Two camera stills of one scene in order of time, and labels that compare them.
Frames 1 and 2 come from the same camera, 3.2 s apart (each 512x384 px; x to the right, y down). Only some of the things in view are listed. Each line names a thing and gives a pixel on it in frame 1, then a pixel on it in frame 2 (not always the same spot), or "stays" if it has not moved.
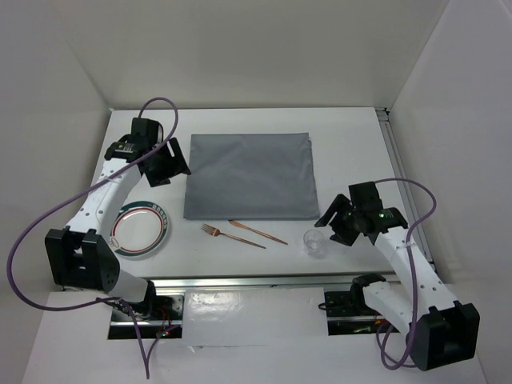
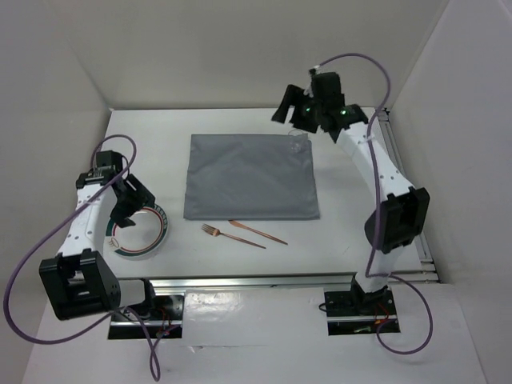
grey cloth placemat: x=250 y=176 stays
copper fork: x=216 y=232 stays
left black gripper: x=175 y=165 → x=118 y=215
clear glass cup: x=314 y=244 → x=298 y=142
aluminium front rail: x=302 y=282 stays
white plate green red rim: x=138 y=230 stays
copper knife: x=260 y=233 stays
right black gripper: x=342 y=236 → x=291 y=94
